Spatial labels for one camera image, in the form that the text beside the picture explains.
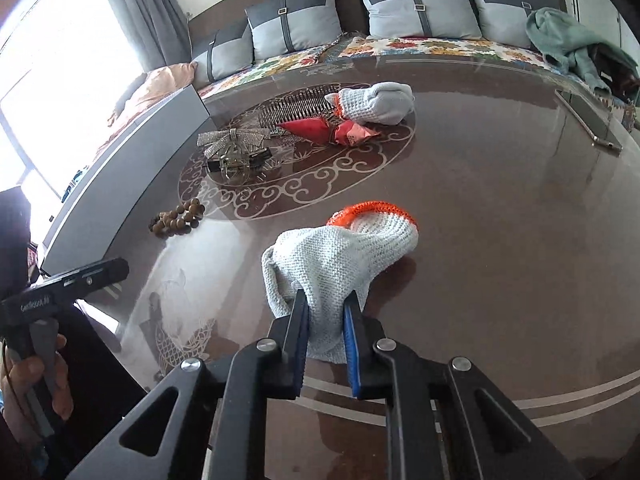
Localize red fabric pouch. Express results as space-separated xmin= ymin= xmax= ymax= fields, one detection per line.
xmin=276 ymin=115 xmax=381 ymax=149

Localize black toothed hair comb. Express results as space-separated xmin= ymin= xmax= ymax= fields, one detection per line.
xmin=257 ymin=86 xmax=340 ymax=135

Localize white cardboard box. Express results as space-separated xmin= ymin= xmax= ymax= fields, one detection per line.
xmin=40 ymin=85 xmax=217 ymax=276

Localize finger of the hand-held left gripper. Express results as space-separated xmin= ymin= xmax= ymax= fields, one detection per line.
xmin=60 ymin=258 xmax=131 ymax=292

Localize grey two-tone strap pillow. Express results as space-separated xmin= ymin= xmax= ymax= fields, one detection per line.
xmin=464 ymin=0 xmax=558 ymax=47
xmin=353 ymin=0 xmax=483 ymax=41
xmin=191 ymin=22 xmax=256 ymax=83
xmin=245 ymin=0 xmax=343 ymax=61

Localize person's left hand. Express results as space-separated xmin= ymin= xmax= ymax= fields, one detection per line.
xmin=0 ymin=335 xmax=75 ymax=422

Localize white knit glove orange cuff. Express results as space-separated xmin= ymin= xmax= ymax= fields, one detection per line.
xmin=261 ymin=201 xmax=420 ymax=365
xmin=330 ymin=81 xmax=416 ymax=126

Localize person's black pants leg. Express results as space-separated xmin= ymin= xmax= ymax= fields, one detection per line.
xmin=30 ymin=290 xmax=151 ymax=480

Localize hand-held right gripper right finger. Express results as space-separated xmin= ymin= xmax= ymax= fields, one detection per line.
xmin=342 ymin=291 xmax=586 ymax=480

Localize sparkly bow hair clip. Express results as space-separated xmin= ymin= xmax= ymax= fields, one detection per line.
xmin=196 ymin=129 xmax=273 ymax=161

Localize floral sofa cover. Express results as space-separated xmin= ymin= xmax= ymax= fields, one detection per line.
xmin=337 ymin=35 xmax=640 ymax=116
xmin=197 ymin=42 xmax=342 ymax=102

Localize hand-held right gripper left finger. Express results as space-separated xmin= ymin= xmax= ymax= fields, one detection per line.
xmin=65 ymin=287 xmax=311 ymax=480

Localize brown bead bracelet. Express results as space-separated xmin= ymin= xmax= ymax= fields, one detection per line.
xmin=149 ymin=198 xmax=206 ymax=239

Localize dark bag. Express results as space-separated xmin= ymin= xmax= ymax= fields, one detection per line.
xmin=590 ymin=42 xmax=640 ymax=107

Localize smartphone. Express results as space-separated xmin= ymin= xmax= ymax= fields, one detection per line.
xmin=555 ymin=89 xmax=624 ymax=155

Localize grey curtain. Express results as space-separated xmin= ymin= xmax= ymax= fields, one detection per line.
xmin=95 ymin=0 xmax=193 ymax=73

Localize black hair clip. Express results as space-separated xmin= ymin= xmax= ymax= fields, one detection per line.
xmin=207 ymin=147 xmax=275 ymax=173

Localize pink blanket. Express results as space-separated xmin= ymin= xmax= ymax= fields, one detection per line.
xmin=107 ymin=62 xmax=197 ymax=130

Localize green cloth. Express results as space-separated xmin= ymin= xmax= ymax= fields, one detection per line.
xmin=525 ymin=7 xmax=640 ymax=97

